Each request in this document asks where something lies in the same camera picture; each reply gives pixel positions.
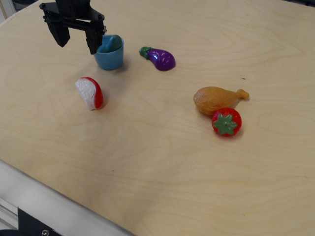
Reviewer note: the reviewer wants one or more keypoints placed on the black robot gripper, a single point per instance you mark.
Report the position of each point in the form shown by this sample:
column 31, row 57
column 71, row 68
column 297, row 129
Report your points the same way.
column 61, row 14

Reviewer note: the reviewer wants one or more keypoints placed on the green toy cucumber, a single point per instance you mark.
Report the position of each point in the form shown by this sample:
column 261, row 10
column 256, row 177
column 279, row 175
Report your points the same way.
column 110, row 43

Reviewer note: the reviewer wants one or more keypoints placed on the blue plastic cup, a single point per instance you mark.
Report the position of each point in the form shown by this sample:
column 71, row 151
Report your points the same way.
column 110, row 61

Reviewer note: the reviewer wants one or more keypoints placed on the red white toy apple slice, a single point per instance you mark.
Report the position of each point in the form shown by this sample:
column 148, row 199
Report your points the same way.
column 90, row 91

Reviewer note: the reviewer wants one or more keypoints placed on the purple toy eggplant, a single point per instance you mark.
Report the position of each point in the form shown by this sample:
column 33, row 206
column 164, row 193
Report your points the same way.
column 161, row 59

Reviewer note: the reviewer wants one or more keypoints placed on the orange toy chicken drumstick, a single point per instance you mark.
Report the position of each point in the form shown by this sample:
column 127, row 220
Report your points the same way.
column 210, row 99

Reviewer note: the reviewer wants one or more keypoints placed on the red toy strawberry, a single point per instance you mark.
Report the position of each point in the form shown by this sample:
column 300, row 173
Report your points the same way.
column 226, row 122

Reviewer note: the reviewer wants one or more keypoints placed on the black metal corner bracket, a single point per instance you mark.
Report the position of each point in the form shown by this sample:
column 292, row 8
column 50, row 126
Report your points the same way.
column 30, row 226

